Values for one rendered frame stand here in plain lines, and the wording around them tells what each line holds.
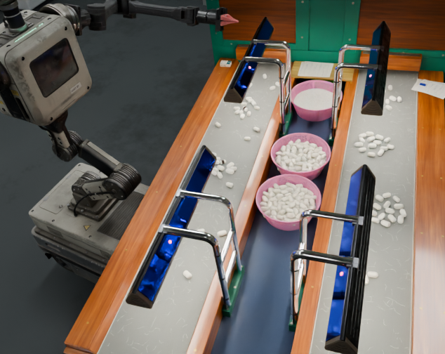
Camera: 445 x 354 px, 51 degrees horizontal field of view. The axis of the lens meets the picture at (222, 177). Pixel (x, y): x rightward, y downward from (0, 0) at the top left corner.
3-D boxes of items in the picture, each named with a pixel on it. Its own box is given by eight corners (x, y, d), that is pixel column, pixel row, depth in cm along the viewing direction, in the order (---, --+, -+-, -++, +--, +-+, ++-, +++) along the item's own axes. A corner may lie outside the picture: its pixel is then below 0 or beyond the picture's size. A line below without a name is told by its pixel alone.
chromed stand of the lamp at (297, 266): (288, 331, 160) (286, 256, 128) (299, 282, 173) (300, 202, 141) (344, 343, 155) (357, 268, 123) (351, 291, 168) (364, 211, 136)
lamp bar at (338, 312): (323, 350, 117) (325, 337, 112) (350, 177, 157) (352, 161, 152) (356, 358, 115) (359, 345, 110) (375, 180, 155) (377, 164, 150)
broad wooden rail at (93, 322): (81, 365, 169) (63, 343, 156) (223, 83, 287) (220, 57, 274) (109, 374, 166) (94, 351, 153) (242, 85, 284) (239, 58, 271)
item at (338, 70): (328, 145, 223) (333, 64, 192) (333, 120, 236) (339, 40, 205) (368, 150, 218) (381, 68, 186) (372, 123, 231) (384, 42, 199)
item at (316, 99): (290, 119, 239) (290, 110, 235) (297, 93, 254) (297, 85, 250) (334, 123, 233) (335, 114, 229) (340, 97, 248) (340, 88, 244)
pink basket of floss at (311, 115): (307, 132, 232) (307, 116, 225) (280, 105, 250) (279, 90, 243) (351, 114, 238) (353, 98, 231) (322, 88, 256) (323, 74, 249)
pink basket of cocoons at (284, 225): (250, 231, 192) (248, 216, 185) (264, 185, 209) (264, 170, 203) (314, 241, 185) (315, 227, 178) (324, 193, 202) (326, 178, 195)
